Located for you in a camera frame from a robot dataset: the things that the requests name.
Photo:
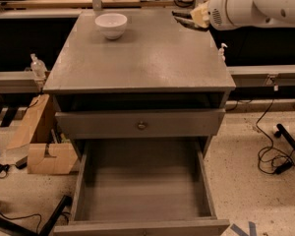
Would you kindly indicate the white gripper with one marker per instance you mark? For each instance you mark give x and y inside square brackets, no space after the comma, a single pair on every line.
[226,11]

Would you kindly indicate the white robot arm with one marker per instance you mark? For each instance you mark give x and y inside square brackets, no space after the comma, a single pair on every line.
[270,14]

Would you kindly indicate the grey wooden drawer cabinet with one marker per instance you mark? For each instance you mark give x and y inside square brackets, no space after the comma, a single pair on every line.
[155,65]

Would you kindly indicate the closed grey top drawer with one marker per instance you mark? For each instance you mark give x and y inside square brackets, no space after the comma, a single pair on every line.
[123,124]

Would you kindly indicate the round metal drawer knob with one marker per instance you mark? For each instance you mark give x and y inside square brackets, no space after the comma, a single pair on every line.
[141,125]

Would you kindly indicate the open grey middle drawer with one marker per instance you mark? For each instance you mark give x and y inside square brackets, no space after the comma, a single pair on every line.
[142,187]

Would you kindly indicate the small white pump bottle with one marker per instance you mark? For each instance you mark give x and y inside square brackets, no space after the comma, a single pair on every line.
[221,51]

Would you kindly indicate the white ceramic bowl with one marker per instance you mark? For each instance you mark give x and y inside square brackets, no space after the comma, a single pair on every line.
[111,25]

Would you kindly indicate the black stand leg right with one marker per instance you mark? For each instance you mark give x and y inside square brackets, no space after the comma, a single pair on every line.
[281,131]

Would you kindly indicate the black stand leg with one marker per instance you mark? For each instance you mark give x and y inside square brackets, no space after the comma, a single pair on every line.
[281,131]
[7,225]

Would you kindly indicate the clear sanitizer pump bottle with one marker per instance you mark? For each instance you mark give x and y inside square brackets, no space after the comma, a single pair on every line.
[38,67]

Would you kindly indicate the brown cardboard box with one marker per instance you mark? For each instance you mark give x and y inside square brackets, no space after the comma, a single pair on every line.
[54,159]

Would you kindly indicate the black stand leg left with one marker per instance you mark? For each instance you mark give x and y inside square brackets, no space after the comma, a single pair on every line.
[7,225]

